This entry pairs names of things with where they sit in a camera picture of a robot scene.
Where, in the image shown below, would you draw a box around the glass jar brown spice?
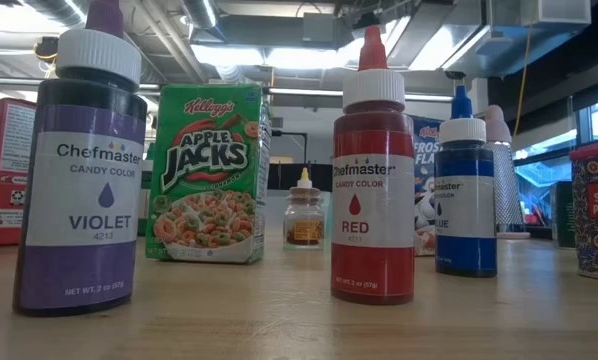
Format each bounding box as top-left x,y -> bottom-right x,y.
282,185 -> 326,251

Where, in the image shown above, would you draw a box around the blue Frosted Flakes cereal box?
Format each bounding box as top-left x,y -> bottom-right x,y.
408,114 -> 445,258

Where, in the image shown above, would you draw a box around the blue food colour bottle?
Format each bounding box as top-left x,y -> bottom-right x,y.
433,83 -> 499,279

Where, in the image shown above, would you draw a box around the red lid paprika tin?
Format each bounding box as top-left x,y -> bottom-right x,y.
568,138 -> 598,285

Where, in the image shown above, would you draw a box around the black monitor screen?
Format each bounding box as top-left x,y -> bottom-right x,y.
267,162 -> 334,193

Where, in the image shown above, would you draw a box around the red food colour bottle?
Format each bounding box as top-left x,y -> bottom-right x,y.
330,24 -> 416,307

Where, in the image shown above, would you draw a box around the green Apple Jacks cereal box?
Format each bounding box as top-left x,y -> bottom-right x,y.
144,82 -> 273,265

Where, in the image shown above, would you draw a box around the ceiling light strip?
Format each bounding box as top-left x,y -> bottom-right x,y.
189,43 -> 365,71

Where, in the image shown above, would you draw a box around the violet food colour bottle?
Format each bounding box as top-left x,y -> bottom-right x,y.
11,0 -> 149,318

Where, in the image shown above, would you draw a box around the dark green small box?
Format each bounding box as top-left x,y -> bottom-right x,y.
548,180 -> 578,250

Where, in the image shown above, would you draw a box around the black ceiling lamp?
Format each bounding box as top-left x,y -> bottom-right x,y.
33,35 -> 60,64

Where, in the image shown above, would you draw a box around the red Froot Loops cereal box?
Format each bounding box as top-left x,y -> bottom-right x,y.
0,97 -> 38,249

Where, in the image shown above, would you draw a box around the silver ceiling duct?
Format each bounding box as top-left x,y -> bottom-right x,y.
386,0 -> 593,79

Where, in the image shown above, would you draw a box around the metal box grater pink handle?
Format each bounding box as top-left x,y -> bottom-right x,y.
483,103 -> 531,240

